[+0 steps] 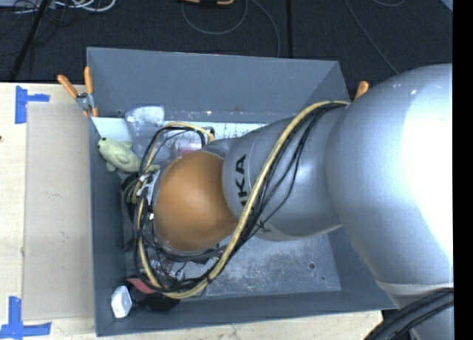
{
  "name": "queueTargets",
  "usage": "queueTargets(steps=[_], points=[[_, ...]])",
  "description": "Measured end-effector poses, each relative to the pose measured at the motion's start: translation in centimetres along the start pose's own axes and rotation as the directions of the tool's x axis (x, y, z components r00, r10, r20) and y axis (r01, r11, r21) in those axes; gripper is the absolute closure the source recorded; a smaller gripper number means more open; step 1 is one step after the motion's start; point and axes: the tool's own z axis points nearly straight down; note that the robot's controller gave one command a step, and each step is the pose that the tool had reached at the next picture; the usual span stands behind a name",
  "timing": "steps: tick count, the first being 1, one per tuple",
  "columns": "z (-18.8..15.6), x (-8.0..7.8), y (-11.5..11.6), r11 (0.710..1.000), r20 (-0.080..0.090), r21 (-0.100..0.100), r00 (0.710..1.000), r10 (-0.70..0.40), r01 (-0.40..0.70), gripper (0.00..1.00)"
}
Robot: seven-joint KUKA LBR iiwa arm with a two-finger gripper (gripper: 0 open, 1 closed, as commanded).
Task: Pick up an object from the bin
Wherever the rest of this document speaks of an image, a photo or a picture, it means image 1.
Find pale green toy animal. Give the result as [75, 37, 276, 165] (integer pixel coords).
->
[97, 137, 162, 174]

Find white rounded box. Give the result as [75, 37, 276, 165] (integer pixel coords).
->
[110, 285, 133, 319]

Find black and red tool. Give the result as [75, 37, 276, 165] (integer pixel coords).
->
[124, 276, 182, 313]

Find grey metal bin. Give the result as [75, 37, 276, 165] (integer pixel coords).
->
[86, 47, 398, 338]

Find pale wood board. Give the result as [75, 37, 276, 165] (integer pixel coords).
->
[21, 101, 95, 322]

